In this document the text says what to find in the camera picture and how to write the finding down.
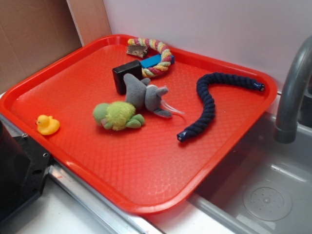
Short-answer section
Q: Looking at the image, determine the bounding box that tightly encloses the red plastic tray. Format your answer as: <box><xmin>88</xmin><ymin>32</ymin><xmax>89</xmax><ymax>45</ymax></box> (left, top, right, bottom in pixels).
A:
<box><xmin>0</xmin><ymin>35</ymin><xmax>277</xmax><ymax>215</ymax></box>

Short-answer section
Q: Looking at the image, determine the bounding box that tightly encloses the grey plush mouse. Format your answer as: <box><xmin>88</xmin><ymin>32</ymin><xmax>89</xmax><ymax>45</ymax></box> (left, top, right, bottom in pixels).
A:
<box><xmin>123</xmin><ymin>74</ymin><xmax>183</xmax><ymax>118</ymax></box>

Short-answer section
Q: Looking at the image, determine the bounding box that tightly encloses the green plush turtle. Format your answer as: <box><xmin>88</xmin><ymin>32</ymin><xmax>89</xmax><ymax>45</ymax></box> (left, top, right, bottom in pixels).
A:
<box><xmin>93</xmin><ymin>101</ymin><xmax>145</xmax><ymax>131</ymax></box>

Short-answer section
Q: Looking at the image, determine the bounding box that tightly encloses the black rectangular box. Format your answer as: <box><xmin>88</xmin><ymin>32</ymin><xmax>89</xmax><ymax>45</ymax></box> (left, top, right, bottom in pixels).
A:
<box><xmin>112</xmin><ymin>59</ymin><xmax>143</xmax><ymax>95</ymax></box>

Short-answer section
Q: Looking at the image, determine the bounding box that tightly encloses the blue rectangular block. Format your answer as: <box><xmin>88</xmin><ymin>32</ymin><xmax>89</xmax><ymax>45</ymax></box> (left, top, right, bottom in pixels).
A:
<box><xmin>140</xmin><ymin>54</ymin><xmax>175</xmax><ymax>68</ymax></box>

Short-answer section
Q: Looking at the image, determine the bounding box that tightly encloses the brown wood piece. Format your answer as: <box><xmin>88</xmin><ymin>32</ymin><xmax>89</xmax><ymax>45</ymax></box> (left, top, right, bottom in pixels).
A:
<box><xmin>126</xmin><ymin>45</ymin><xmax>149</xmax><ymax>58</ymax></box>

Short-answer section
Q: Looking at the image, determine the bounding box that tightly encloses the yellow rubber duck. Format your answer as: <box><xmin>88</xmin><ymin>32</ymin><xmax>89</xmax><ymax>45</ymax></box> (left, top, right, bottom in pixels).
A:
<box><xmin>36</xmin><ymin>115</ymin><xmax>60</xmax><ymax>136</ymax></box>

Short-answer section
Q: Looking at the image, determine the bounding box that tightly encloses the grey toy sink basin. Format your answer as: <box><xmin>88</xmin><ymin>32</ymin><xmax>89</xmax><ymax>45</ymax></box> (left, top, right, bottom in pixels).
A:
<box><xmin>189</xmin><ymin>114</ymin><xmax>312</xmax><ymax>234</ymax></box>

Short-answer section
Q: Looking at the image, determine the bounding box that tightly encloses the grey toy faucet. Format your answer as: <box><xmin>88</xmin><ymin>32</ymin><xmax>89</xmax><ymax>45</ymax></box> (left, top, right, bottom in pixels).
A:
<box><xmin>274</xmin><ymin>37</ymin><xmax>312</xmax><ymax>143</ymax></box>

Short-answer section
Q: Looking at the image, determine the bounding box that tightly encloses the sink drain cover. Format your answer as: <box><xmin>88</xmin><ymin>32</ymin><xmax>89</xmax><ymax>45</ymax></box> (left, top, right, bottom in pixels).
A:
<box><xmin>243</xmin><ymin>184</ymin><xmax>293</xmax><ymax>221</ymax></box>

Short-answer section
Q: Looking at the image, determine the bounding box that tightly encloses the brown cardboard panel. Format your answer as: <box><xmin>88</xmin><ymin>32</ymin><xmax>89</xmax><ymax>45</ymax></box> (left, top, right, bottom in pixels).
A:
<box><xmin>0</xmin><ymin>0</ymin><xmax>81</xmax><ymax>93</ymax></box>

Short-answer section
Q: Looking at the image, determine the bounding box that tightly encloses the dark blue rope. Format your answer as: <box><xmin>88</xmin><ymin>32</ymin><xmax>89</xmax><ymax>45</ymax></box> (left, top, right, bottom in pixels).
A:
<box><xmin>176</xmin><ymin>72</ymin><xmax>265</xmax><ymax>143</ymax></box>

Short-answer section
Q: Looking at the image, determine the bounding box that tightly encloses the multicolour rope ring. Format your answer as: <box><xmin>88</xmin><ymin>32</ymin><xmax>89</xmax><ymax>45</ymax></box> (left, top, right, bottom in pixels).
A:
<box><xmin>127</xmin><ymin>37</ymin><xmax>172</xmax><ymax>78</ymax></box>

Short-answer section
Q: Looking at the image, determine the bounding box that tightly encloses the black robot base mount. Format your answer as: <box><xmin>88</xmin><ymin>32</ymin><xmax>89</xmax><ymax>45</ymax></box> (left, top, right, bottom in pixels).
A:
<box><xmin>0</xmin><ymin>123</ymin><xmax>51</xmax><ymax>225</ymax></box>

